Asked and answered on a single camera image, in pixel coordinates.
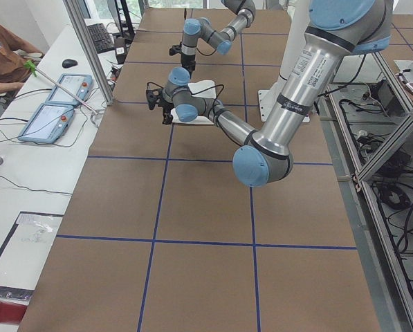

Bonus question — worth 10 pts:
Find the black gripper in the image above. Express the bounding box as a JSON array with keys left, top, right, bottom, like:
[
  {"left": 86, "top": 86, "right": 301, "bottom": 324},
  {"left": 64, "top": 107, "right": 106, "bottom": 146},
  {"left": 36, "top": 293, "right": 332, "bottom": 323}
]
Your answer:
[
  {"left": 145, "top": 88, "right": 174, "bottom": 125},
  {"left": 169, "top": 43, "right": 196, "bottom": 71}
]

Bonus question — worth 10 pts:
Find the white long-sleeve printed shirt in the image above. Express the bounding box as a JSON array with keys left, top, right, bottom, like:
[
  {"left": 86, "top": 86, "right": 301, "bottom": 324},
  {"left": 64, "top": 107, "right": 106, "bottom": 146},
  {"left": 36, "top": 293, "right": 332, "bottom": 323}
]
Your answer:
[{"left": 169, "top": 79, "right": 217, "bottom": 126}]

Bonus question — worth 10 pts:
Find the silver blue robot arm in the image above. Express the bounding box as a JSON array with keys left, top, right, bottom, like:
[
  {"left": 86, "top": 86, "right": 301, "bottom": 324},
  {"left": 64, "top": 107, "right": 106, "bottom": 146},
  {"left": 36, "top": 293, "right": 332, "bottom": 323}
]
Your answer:
[
  {"left": 146, "top": 1, "right": 394, "bottom": 187},
  {"left": 169, "top": 0, "right": 256, "bottom": 74}
]

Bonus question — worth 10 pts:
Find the black box with label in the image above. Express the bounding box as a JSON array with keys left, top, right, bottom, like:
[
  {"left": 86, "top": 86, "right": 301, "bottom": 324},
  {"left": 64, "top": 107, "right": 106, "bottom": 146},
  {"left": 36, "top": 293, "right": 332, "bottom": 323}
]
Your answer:
[{"left": 114, "top": 37, "right": 127, "bottom": 64}]

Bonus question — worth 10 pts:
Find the black keyboard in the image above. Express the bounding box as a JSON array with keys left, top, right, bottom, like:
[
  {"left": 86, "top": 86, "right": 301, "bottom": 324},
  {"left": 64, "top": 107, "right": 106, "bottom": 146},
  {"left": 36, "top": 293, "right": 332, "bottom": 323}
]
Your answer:
[{"left": 86, "top": 23, "right": 114, "bottom": 54}]

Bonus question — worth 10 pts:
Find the upper blue teach pendant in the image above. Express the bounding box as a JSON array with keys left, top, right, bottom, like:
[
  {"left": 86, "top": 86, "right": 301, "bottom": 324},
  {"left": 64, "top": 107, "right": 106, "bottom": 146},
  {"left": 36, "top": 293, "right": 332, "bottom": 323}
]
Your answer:
[{"left": 46, "top": 73, "right": 93, "bottom": 107}]

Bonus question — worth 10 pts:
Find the blue teach pendant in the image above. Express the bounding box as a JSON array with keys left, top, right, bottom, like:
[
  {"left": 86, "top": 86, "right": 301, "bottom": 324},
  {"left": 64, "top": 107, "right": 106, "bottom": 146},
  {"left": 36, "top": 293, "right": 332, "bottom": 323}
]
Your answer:
[
  {"left": 46, "top": 73, "right": 93, "bottom": 107},
  {"left": 17, "top": 103, "right": 74, "bottom": 144}
]

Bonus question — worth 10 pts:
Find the black computer mouse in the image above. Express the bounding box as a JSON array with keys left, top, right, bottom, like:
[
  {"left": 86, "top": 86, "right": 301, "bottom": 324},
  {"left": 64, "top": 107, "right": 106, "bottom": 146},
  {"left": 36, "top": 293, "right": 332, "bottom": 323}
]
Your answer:
[{"left": 62, "top": 59, "right": 78, "bottom": 68}]

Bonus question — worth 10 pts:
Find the lower blue teach pendant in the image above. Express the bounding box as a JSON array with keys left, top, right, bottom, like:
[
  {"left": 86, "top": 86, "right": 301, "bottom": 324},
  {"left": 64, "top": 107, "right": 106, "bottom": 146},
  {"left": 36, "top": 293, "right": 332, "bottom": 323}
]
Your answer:
[{"left": 17, "top": 103, "right": 74, "bottom": 144}]

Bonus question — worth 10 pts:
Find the metal rod with tag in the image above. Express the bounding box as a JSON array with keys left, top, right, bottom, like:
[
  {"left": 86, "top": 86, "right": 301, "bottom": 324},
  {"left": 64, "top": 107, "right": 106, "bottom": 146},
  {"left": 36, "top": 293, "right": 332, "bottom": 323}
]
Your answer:
[{"left": 24, "top": 60, "right": 102, "bottom": 115}]

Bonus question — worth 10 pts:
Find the person in brown shirt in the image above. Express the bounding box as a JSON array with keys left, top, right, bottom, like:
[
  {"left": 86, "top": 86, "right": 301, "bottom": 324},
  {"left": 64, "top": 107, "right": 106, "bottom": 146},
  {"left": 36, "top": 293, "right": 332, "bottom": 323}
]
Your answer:
[{"left": 0, "top": 24, "right": 44, "bottom": 94}]

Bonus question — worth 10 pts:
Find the clear plastic sheet sleeve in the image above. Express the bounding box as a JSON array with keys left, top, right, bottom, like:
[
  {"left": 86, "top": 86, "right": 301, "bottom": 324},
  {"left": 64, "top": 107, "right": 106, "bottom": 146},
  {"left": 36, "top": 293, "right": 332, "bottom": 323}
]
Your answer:
[{"left": 0, "top": 211, "right": 63, "bottom": 302}]

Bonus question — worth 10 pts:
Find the red cylinder object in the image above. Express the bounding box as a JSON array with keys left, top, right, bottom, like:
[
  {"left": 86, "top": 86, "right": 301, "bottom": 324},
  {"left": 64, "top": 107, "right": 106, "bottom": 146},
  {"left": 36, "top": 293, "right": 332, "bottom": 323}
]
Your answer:
[{"left": 0, "top": 301, "right": 28, "bottom": 325}]

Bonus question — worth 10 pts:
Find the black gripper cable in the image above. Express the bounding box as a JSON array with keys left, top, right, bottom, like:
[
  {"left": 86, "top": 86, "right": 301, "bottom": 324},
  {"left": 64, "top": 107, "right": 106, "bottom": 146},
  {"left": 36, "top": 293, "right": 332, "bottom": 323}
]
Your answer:
[
  {"left": 183, "top": 8, "right": 218, "bottom": 56},
  {"left": 147, "top": 81, "right": 226, "bottom": 118}
]

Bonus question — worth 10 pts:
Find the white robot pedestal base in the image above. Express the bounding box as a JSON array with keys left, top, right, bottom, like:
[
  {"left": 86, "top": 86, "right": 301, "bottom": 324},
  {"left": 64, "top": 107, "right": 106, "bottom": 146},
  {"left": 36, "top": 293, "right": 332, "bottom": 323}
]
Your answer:
[{"left": 258, "top": 90, "right": 310, "bottom": 123}]

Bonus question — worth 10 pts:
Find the aluminium frame post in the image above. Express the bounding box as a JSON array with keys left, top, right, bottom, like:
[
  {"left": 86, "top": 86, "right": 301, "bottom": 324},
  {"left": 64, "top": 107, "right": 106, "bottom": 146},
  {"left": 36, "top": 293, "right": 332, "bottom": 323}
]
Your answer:
[{"left": 63, "top": 0, "right": 113, "bottom": 106}]

